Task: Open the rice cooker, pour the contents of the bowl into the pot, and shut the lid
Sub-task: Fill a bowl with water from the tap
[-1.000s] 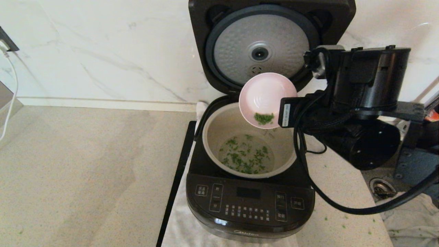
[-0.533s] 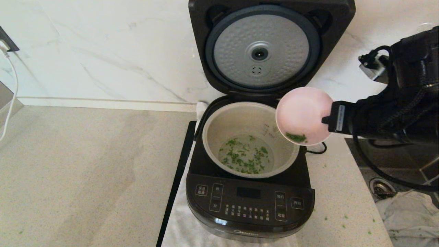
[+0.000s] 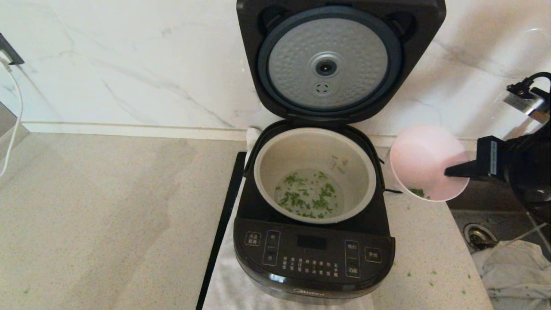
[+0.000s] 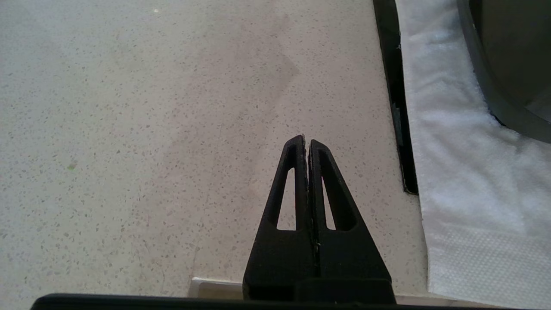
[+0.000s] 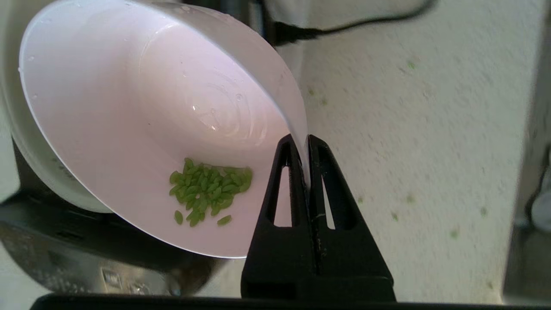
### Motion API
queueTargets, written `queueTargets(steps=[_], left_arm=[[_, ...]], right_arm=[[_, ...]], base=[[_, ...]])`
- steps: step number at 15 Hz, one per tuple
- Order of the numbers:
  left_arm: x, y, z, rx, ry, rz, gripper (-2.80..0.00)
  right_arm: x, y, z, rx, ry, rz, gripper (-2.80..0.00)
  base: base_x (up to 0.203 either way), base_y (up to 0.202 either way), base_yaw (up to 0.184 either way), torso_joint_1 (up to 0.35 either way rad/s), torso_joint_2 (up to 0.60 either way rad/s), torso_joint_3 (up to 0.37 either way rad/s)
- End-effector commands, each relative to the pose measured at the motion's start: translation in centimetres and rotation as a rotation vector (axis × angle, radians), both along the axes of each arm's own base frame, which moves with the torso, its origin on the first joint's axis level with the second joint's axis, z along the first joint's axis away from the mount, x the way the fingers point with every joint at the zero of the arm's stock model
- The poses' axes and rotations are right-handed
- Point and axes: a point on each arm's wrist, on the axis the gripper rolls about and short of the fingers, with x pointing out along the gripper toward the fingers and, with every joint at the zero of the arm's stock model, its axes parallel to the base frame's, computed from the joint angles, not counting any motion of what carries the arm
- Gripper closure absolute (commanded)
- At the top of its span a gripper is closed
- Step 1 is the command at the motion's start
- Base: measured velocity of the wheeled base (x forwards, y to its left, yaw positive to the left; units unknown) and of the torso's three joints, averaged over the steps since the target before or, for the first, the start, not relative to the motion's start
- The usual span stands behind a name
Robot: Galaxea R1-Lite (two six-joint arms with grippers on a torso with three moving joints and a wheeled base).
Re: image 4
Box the black Midea rice cooker base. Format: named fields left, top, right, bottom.
left=457, top=0, right=551, bottom=145

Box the white terry towel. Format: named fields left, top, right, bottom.
left=395, top=0, right=551, bottom=310

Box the long black flat strip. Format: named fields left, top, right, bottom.
left=374, top=0, right=419, bottom=195

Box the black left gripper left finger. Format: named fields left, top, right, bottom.
left=242, top=135, right=320, bottom=301

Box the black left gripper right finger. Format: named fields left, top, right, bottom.
left=308, top=139, right=396, bottom=304

